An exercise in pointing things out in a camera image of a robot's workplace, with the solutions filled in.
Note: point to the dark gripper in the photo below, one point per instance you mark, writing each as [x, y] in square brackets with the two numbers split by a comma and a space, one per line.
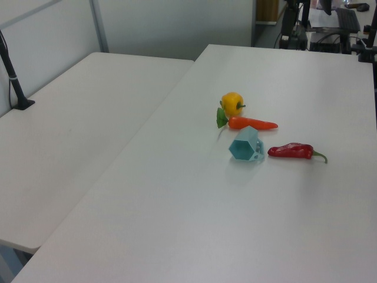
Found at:
[288, 22]

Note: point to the teal hexagonal mug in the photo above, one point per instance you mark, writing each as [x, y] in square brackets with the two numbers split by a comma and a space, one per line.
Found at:
[242, 147]

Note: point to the black electronics box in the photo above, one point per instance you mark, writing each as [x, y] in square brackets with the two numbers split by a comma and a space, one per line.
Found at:
[300, 39]

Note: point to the black monitor stand pole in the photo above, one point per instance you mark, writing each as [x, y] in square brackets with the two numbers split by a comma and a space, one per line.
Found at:
[305, 13]

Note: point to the wooden panel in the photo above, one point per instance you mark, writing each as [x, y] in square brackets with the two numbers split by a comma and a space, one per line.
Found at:
[267, 10]

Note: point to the white paper sheet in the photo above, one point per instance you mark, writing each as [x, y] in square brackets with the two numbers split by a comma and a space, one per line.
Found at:
[322, 18]

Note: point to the black monitor foot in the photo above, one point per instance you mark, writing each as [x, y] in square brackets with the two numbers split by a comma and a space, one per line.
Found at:
[326, 6]

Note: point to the black keyboard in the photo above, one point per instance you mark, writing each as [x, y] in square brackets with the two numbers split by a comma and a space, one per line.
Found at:
[348, 18]

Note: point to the yellow bell pepper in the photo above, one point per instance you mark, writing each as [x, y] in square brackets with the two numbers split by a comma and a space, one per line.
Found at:
[231, 103]

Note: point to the black computer mouse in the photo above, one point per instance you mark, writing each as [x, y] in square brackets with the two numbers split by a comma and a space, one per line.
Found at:
[363, 7]

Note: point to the orange carrot with green leaves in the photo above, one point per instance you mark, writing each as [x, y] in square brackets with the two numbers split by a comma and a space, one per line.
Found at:
[250, 123]

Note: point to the red chili pepper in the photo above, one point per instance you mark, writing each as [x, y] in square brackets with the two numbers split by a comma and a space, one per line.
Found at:
[290, 151]

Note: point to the black clamp camera mount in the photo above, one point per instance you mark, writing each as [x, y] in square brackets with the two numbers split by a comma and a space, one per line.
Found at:
[368, 47]

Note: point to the black camera stand pole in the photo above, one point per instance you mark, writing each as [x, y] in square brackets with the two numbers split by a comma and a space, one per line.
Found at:
[14, 85]

